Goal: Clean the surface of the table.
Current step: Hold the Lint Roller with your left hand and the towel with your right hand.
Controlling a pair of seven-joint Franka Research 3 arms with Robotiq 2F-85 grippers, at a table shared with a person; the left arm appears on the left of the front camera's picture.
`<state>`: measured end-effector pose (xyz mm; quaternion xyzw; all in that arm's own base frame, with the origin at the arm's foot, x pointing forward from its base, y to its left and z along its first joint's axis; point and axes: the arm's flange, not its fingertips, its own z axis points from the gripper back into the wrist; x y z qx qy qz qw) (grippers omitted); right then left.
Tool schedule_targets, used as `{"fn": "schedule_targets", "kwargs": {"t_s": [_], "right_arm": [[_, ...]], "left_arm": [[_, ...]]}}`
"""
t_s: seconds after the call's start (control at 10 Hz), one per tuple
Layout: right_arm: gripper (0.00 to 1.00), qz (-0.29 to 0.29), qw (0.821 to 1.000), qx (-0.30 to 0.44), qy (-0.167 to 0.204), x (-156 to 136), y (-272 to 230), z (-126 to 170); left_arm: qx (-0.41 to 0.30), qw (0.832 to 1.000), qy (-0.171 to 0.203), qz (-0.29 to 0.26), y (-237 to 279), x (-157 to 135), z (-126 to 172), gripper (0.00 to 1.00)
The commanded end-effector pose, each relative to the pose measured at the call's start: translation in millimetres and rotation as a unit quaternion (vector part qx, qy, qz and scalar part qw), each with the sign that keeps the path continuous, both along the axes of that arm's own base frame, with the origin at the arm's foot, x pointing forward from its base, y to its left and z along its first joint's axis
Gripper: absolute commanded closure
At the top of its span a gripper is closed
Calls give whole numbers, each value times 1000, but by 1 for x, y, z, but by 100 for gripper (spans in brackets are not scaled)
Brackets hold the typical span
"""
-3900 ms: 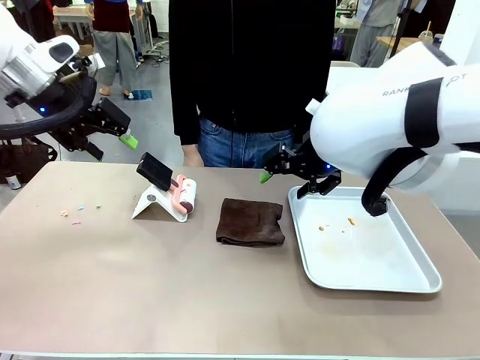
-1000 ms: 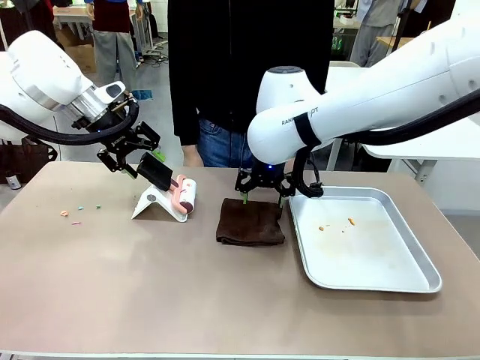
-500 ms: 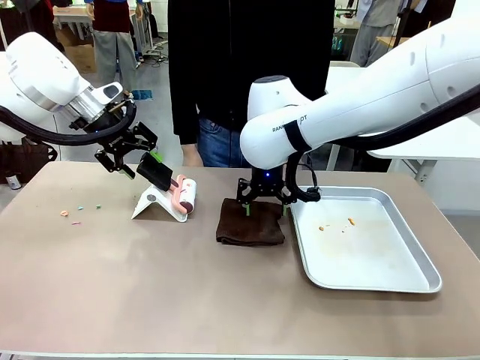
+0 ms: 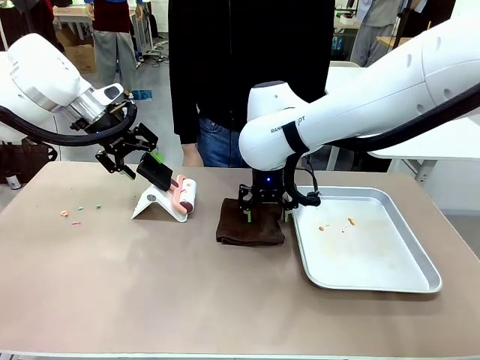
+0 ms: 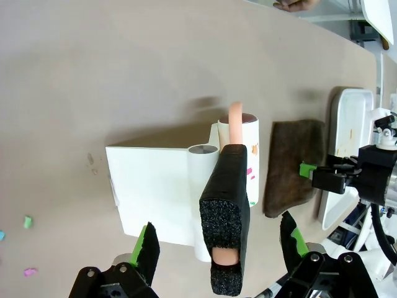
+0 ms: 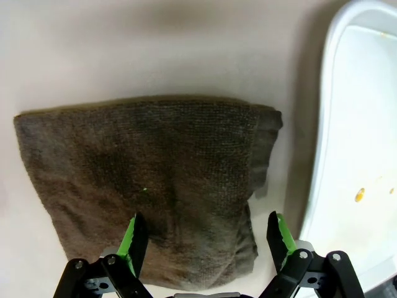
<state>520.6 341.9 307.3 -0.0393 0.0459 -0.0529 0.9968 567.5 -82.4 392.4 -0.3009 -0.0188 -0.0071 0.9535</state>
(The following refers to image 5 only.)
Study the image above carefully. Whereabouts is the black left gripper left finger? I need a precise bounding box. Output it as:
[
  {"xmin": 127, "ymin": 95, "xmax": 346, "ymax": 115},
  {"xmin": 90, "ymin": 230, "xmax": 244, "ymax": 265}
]
[{"xmin": 68, "ymin": 221, "xmax": 161, "ymax": 298}]

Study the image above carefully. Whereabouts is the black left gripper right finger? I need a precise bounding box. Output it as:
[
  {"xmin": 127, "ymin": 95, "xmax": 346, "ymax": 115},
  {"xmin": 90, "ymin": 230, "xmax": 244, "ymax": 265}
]
[{"xmin": 280, "ymin": 210, "xmax": 370, "ymax": 298}]

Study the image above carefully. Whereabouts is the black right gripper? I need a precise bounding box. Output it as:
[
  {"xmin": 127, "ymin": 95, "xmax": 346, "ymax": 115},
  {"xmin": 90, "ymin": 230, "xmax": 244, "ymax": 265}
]
[{"xmin": 299, "ymin": 143, "xmax": 397, "ymax": 206}]

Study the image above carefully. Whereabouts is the brown cloth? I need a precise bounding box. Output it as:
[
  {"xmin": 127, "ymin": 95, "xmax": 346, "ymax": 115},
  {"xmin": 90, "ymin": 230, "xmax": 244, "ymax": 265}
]
[{"xmin": 262, "ymin": 119, "xmax": 326, "ymax": 219}]

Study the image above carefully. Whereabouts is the lint roller with foam grip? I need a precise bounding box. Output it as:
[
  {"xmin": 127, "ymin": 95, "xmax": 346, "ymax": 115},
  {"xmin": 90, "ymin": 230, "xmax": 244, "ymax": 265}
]
[{"xmin": 199, "ymin": 101, "xmax": 260, "ymax": 295}]

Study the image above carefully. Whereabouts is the person's left hand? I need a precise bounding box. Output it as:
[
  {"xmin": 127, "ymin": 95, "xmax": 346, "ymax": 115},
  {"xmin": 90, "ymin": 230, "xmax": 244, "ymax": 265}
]
[{"xmin": 272, "ymin": 0, "xmax": 324, "ymax": 13}]

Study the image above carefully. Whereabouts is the silver metal tray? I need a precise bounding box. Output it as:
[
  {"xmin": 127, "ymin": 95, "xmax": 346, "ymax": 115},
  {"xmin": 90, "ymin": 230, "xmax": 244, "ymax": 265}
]
[{"xmin": 318, "ymin": 88, "xmax": 375, "ymax": 231}]

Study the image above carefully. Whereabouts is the white folded roller stand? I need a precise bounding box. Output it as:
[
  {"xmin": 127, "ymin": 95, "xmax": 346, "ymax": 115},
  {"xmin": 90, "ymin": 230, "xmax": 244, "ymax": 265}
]
[{"xmin": 105, "ymin": 122, "xmax": 221, "ymax": 263}]

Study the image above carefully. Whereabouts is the white side table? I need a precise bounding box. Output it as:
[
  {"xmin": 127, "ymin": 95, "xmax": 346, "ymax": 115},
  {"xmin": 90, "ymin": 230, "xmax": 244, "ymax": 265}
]
[{"xmin": 360, "ymin": 0, "xmax": 397, "ymax": 45}]

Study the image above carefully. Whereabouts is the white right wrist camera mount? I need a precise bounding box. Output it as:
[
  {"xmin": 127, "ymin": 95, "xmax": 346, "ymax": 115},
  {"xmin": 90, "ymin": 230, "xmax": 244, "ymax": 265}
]
[{"xmin": 368, "ymin": 107, "xmax": 397, "ymax": 150}]

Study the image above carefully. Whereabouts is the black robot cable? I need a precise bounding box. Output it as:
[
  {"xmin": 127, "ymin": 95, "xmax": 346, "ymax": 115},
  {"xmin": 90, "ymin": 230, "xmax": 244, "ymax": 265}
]
[{"xmin": 368, "ymin": 202, "xmax": 397, "ymax": 265}]

